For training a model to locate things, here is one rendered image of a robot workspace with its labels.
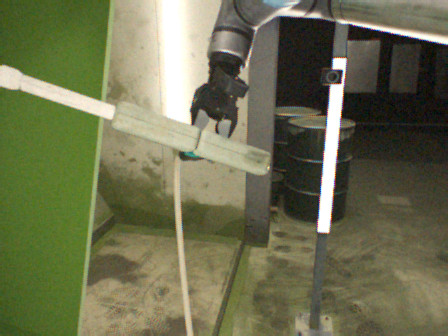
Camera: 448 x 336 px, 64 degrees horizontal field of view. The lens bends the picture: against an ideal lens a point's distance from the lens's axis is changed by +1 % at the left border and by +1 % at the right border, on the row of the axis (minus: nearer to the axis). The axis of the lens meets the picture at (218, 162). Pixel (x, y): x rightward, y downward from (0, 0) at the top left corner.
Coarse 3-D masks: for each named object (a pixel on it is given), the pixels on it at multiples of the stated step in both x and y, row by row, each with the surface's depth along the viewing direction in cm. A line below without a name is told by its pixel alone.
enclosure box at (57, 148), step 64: (0, 0) 95; (64, 0) 92; (0, 64) 101; (64, 64) 97; (0, 128) 107; (64, 128) 103; (0, 192) 113; (64, 192) 109; (0, 256) 121; (64, 256) 116; (0, 320) 129; (64, 320) 123
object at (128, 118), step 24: (0, 72) 54; (48, 96) 57; (72, 96) 58; (120, 120) 60; (144, 120) 61; (168, 120) 63; (168, 144) 64; (192, 144) 64; (216, 144) 66; (240, 144) 68; (240, 168) 69; (264, 168) 69
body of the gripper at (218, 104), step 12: (216, 60) 72; (228, 60) 72; (240, 72) 75; (204, 84) 72; (216, 84) 71; (204, 96) 70; (216, 96) 71; (228, 96) 72; (216, 108) 71; (228, 108) 72; (216, 120) 77
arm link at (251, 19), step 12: (240, 0) 68; (252, 0) 65; (264, 0) 63; (276, 0) 62; (288, 0) 62; (300, 0) 63; (312, 0) 66; (240, 12) 69; (252, 12) 67; (264, 12) 66; (276, 12) 66; (288, 12) 67; (300, 12) 68; (252, 24) 71
